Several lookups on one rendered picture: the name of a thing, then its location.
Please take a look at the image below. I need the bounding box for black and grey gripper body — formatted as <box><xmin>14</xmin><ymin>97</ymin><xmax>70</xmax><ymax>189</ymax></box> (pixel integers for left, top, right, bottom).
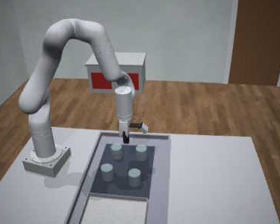
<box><xmin>118</xmin><ymin>119</ymin><xmax>131</xmax><ymax>137</ymax></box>

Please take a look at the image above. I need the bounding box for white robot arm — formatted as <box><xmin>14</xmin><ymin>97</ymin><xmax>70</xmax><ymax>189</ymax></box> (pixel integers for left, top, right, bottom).
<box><xmin>18</xmin><ymin>18</ymin><xmax>136</xmax><ymax>164</ymax></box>

